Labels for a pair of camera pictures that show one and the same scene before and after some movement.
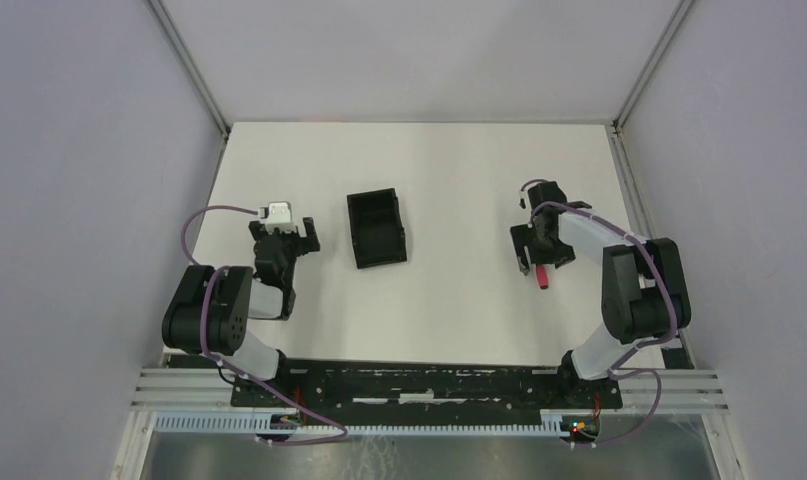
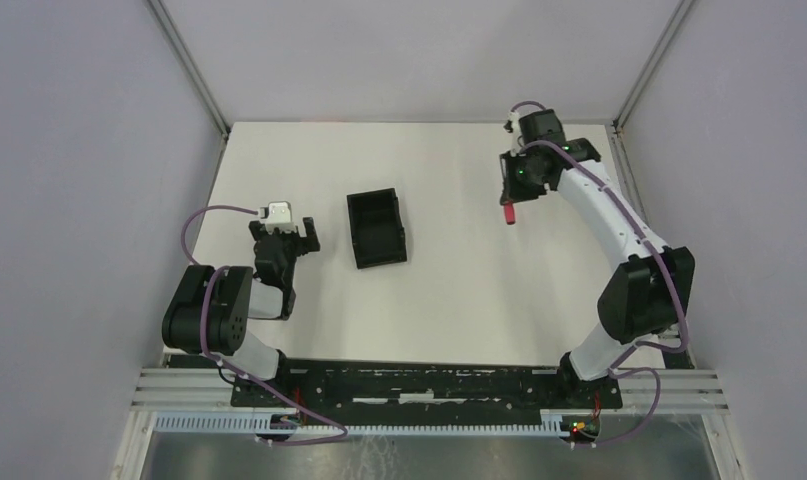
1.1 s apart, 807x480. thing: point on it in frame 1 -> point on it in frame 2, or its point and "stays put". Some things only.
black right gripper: [522, 236] -> [513, 192]
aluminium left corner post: [190, 66] stays put
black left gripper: [308, 243] stays put
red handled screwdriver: [542, 276] -> [509, 214]
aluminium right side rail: [619, 143] stays put
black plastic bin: [379, 237] stays put
